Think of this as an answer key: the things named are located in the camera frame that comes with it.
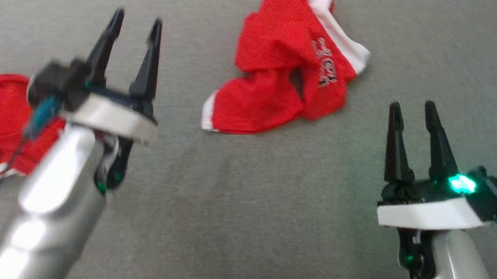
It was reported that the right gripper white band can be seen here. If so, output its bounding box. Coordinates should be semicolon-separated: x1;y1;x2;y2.
376;97;497;234

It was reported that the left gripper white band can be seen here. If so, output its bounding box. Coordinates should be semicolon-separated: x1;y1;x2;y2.
63;5;166;145

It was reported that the red basketball jersey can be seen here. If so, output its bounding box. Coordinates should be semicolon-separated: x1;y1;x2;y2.
0;73;69;188

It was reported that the red Bulls 23 jersey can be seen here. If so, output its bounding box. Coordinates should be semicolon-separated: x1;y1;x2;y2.
200;0;375;144

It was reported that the left camera cable teal plug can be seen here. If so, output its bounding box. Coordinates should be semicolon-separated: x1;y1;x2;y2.
0;92;62;236

